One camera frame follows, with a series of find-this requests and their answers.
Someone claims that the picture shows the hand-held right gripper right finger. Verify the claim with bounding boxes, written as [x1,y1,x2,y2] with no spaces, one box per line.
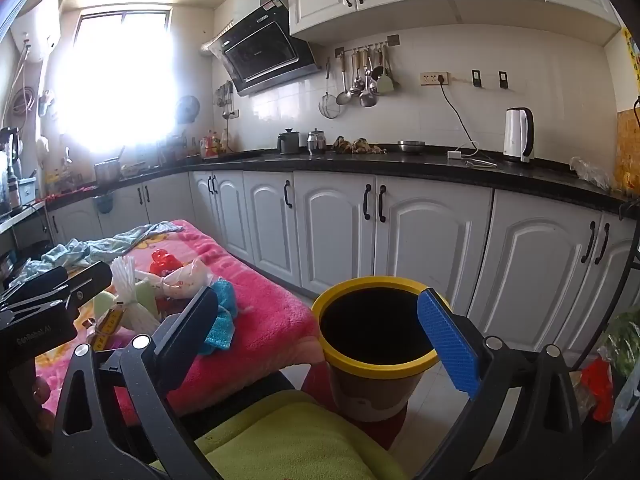
[415,287,586,480]

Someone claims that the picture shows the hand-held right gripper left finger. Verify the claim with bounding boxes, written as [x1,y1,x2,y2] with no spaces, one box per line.
[50,285,223,480]

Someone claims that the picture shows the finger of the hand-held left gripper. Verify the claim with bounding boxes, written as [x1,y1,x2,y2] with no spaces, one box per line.
[0,266,69,311]
[62,260,114,318]

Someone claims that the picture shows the turquoise cloth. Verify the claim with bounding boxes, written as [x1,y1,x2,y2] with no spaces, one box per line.
[202,280,240,351]

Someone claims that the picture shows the white printed plastic bag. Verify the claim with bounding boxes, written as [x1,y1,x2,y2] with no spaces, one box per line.
[155,258,215,306]

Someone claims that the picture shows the pale green plastic wrapper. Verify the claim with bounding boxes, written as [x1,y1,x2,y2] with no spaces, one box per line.
[134,280,159,312]
[92,292,121,322]

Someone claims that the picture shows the yellow rimmed brown trash bin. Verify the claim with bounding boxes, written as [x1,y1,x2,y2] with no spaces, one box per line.
[311,276,453,423]

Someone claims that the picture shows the light blue cloth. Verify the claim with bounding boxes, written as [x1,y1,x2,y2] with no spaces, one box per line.
[10,220,186,286]

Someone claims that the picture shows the white crumpled plastic bag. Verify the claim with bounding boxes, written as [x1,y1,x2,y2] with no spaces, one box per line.
[110,257,161,333]

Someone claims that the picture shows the yellow printed wrapper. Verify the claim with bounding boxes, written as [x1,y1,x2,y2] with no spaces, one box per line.
[94,307,127,352]

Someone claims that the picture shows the red plastic bag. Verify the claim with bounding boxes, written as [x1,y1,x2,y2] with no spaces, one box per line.
[150,248,183,277]

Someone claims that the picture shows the pink printed blanket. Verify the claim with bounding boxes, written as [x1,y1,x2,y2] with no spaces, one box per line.
[35,219,321,426]

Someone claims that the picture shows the grey-blue storage box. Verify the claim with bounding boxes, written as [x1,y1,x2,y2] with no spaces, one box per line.
[17,175,39,206]

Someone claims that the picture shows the white lower cabinets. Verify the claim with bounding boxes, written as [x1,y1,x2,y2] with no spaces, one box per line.
[47,167,640,367]

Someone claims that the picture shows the steel cooking pot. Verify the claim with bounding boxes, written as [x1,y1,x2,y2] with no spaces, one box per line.
[94,157,122,186]

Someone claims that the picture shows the black blender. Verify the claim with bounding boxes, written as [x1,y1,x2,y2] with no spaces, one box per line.
[0,127,24,173]

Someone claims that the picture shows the red shopping bag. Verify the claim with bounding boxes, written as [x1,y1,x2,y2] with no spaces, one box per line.
[580,357,614,424]

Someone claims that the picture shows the yellow-green fleece clothing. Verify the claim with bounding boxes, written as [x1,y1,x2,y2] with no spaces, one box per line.
[150,390,408,480]

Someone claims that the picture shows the bag of green vegetables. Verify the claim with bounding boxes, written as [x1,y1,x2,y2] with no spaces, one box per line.
[602,310,640,377]

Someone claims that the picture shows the group of condiment bottles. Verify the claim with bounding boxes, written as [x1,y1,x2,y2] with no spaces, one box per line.
[200,129,231,159]

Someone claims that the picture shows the small round grey fan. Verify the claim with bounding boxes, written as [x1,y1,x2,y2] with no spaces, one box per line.
[175,95,201,124]

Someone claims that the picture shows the kitchen window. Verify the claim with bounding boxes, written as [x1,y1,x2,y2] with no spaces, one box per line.
[45,7,174,154]

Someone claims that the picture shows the black pot with lid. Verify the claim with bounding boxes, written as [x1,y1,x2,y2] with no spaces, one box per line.
[278,128,301,155]

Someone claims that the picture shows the pile of brown roots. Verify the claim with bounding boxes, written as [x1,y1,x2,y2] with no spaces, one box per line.
[332,136,387,155]

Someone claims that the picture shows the white electric kettle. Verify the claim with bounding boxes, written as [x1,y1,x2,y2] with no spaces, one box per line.
[501,106,536,163]

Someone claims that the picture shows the clear plastic bag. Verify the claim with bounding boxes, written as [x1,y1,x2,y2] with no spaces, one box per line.
[570,156,614,191]

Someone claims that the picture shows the white water heater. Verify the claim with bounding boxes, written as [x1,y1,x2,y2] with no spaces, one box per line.
[10,0,61,64]

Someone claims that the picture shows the orange wooden board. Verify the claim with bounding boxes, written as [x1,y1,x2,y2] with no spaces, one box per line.
[616,110,640,196]

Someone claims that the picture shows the row of hanging kitchen utensils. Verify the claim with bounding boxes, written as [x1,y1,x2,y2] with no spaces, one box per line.
[319,42,401,120]

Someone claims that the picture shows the black range hood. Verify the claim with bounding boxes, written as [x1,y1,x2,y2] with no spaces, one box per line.
[202,0,322,97]

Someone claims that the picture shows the coiled hose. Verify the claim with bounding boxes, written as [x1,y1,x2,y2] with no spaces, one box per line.
[10,87,40,121]

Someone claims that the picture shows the black power cable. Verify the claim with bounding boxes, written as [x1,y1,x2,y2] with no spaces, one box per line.
[437,76,481,156]

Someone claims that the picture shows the wall utensil rail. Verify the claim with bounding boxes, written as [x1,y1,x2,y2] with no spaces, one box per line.
[334,34,401,59]

